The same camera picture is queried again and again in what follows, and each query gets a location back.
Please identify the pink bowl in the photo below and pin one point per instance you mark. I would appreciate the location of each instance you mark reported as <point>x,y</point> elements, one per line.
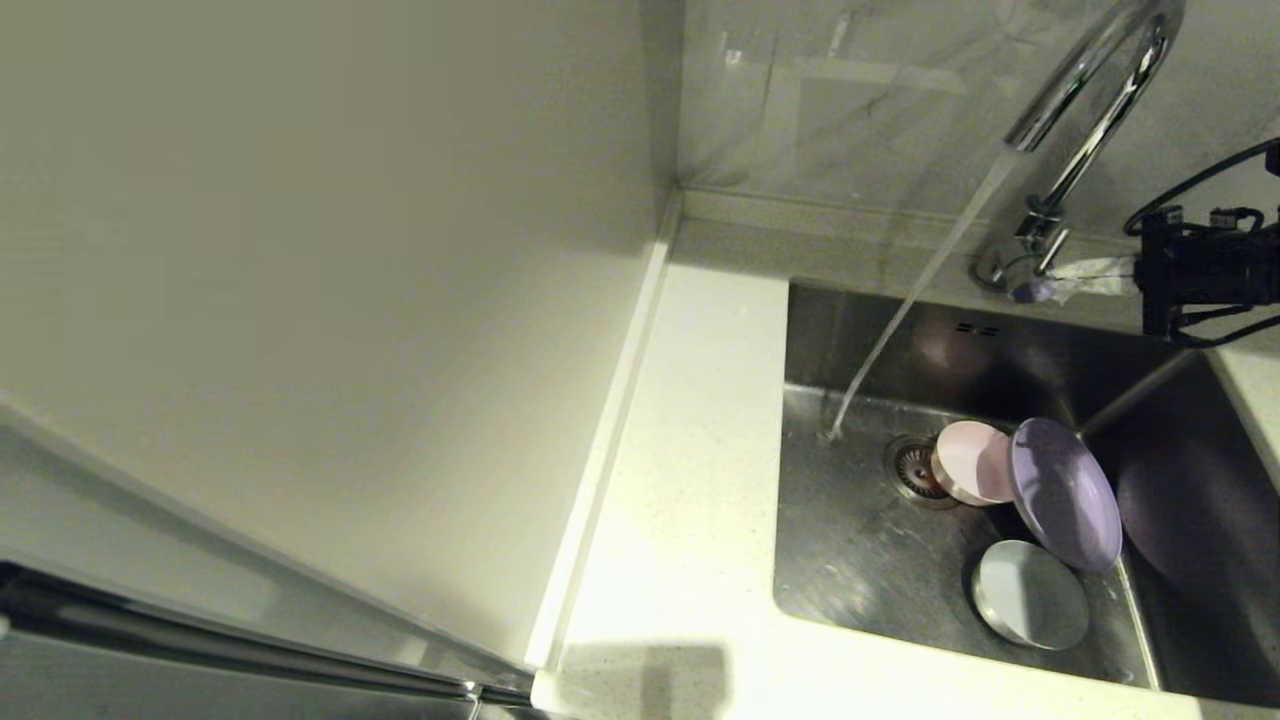
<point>970,462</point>

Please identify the purple plate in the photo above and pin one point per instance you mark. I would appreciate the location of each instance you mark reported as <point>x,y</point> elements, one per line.
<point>1065,495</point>

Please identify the white edge trim strip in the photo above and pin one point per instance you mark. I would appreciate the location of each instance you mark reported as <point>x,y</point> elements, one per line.
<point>600,450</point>

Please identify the chrome gooseneck faucet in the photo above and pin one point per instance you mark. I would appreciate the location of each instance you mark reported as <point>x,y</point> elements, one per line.
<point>1045,225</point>

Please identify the clear water stream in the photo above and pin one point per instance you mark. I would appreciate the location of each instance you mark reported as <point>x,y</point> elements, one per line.
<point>920,290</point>

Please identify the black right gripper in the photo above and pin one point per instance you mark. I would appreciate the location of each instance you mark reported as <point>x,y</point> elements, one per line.
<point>1210,270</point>

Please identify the grey glossy appliance door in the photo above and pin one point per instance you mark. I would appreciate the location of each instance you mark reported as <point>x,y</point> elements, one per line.
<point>80,690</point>

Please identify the round metal drain strainer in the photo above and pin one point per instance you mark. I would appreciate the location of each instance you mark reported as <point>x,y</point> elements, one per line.
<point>908,470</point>

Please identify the tall white cabinet panel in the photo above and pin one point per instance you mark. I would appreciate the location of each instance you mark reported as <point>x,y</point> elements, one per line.
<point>300,300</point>

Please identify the stainless steel sink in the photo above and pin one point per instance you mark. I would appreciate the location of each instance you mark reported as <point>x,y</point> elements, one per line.
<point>860,580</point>

